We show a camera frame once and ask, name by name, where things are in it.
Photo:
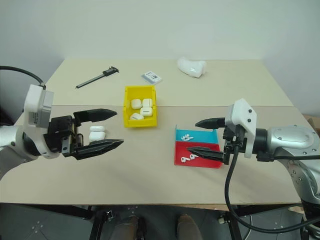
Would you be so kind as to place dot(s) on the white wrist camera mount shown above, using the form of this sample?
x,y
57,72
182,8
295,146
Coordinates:
x,y
241,112
37,105

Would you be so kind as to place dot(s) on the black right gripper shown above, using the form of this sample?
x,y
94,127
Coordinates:
x,y
236,141

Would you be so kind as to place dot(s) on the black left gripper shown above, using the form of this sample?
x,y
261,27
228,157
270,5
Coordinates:
x,y
56,136

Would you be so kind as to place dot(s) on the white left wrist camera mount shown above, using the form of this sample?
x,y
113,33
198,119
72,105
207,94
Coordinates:
x,y
37,105

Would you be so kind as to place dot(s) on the blue plastic tray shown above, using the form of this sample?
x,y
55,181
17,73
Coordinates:
x,y
202,136

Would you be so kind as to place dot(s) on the yellow plastic bin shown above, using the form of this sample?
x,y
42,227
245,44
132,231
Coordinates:
x,y
140,123

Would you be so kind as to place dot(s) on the small labelled white packet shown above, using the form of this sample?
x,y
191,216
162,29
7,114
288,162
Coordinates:
x,y
152,77

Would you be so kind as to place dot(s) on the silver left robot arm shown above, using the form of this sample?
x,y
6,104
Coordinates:
x,y
10,140

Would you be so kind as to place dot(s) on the crumpled white plastic bag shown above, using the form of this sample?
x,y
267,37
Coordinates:
x,y
191,66

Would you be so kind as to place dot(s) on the red plastic tray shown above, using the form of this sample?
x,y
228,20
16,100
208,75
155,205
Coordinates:
x,y
200,163

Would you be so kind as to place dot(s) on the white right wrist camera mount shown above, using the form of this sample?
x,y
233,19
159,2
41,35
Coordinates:
x,y
241,112

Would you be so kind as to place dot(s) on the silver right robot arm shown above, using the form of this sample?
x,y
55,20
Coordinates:
x,y
287,140

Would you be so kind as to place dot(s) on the black digital caliper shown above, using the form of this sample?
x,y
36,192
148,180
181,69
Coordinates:
x,y
110,70

